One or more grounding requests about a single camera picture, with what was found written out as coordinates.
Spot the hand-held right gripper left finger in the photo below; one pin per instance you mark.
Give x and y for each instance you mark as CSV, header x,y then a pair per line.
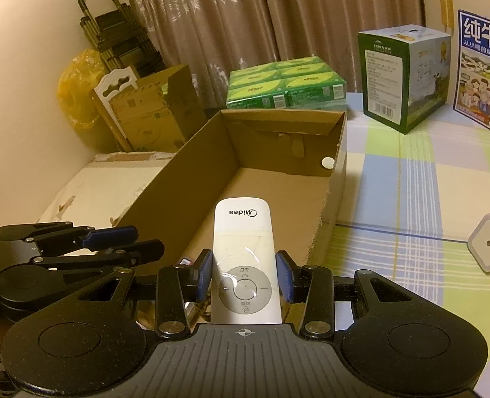
x,y
205,282

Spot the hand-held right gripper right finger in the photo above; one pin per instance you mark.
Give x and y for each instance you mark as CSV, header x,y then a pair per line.
x,y
285,282

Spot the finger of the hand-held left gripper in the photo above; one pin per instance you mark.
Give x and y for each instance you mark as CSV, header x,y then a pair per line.
x,y
149,251
108,236

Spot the white remote control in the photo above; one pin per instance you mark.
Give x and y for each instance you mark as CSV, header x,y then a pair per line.
x,y
243,232

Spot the flat white cardboard sheet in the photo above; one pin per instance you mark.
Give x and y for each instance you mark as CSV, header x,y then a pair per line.
x,y
87,190

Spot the printed brown cardboard box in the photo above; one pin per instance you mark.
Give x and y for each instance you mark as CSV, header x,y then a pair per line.
x,y
145,120

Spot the checked tablecloth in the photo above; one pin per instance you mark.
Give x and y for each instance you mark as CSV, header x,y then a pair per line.
x,y
394,199

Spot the yellow plastic bag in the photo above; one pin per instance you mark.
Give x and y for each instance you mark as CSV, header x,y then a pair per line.
x,y
77,91

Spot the white ornate chair back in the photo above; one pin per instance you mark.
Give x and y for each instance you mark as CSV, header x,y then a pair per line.
x,y
124,75

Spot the green tissue multipack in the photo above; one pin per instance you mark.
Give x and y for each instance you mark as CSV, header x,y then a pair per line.
x,y
286,87

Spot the white square night light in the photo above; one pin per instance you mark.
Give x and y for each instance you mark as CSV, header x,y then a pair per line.
x,y
487,242

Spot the black folding step ladder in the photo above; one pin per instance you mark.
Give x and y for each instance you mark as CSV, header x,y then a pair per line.
x,y
116,29

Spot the green and white milk carton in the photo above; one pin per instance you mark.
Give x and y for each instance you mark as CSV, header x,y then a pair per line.
x,y
382,83

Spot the brown patterned curtain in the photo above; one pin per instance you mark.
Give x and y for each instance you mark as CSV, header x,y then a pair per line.
x,y
228,16

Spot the blue illustrated milk carton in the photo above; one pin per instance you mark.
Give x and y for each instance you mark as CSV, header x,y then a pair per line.
x,y
481,70

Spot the yellow wall strip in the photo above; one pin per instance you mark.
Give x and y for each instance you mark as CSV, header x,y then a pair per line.
x,y
445,0

